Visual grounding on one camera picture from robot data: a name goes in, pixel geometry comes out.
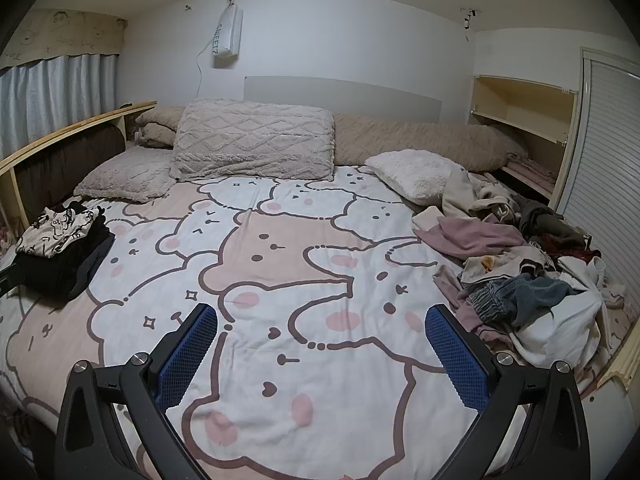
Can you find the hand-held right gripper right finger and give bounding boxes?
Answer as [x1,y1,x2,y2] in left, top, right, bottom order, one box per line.
[424,303,592,480]

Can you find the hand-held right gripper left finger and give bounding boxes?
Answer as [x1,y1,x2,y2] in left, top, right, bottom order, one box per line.
[54,302,219,480]

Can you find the pile of unfolded clothes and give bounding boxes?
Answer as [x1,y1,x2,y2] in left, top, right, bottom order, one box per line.
[411,167,631,368]

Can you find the stack of dark folded clothes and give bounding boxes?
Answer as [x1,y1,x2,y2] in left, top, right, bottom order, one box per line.
[9,202,117,303]

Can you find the bear print bedsheet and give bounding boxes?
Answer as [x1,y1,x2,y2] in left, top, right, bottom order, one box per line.
[0,162,616,480]

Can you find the cartoon print folded garment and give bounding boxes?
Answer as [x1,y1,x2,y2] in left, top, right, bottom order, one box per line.
[15,205,103,260]

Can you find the small textured grey pillow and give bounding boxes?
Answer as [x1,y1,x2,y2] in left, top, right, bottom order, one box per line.
[74,146,176,204]

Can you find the white fluffy pillow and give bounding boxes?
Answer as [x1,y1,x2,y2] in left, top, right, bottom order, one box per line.
[364,150,468,206]

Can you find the pink folded linen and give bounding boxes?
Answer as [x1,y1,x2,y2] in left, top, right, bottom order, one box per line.
[505,155,557,187]

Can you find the large textured grey pillow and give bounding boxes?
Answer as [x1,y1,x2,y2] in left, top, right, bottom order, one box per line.
[169,98,336,182]

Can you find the long beige bolster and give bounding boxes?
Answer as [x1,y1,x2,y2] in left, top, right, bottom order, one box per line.
[332,113,528,171]

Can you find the beige pillow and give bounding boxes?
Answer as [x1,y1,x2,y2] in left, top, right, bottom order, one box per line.
[136,106,186,149]

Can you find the wooden headboard shelf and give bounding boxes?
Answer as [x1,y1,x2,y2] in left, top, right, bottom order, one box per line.
[0,101,157,231]

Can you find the white roller shutter door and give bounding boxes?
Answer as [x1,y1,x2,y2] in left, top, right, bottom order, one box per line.
[552,46,640,281]

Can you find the cream shelf cabinet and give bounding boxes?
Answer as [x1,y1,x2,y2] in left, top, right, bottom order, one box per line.
[470,74,581,201]

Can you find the pale blue curtain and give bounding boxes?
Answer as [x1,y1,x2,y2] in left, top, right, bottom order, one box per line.
[0,53,121,161]

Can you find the white hanging bag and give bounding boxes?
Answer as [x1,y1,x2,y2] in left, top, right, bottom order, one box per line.
[212,5,244,69]

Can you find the cartoon print valance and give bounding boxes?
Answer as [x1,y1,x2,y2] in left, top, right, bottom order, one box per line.
[0,8,128,63]

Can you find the cream bed frame edge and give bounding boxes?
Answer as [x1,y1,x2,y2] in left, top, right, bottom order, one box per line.
[595,345,639,392]

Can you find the white cord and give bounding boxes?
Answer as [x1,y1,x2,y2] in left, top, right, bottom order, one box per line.
[194,0,237,99]

